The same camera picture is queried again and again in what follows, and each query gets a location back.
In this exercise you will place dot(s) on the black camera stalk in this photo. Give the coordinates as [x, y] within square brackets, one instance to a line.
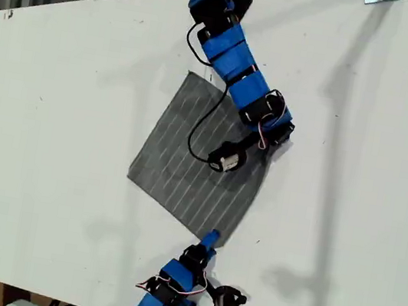
[252, 142]
[211, 288]

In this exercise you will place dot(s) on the grey striped square towel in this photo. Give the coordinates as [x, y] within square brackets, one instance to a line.
[172, 156]

